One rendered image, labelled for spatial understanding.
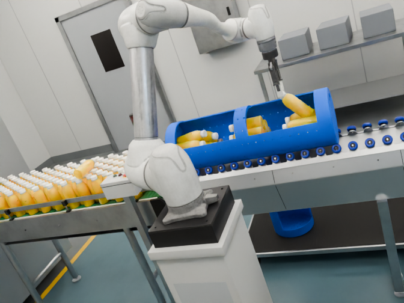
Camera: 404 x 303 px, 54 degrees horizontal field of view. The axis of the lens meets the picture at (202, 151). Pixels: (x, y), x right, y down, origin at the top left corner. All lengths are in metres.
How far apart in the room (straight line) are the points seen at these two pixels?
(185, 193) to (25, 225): 1.64
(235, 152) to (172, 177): 0.65
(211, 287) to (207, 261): 0.13
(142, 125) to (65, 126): 5.45
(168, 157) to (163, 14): 0.52
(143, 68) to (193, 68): 3.99
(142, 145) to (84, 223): 1.09
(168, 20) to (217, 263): 0.92
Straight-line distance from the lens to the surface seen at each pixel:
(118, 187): 2.15
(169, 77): 5.78
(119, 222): 2.45
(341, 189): 2.10
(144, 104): 1.63
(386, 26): 4.46
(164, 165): 1.45
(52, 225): 2.77
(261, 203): 2.21
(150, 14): 1.52
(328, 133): 1.93
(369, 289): 2.62
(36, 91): 7.12
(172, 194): 1.49
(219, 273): 1.56
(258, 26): 1.90
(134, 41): 1.65
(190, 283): 1.65
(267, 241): 2.87
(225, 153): 2.05
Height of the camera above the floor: 1.82
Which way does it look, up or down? 20 degrees down
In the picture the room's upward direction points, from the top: 20 degrees counter-clockwise
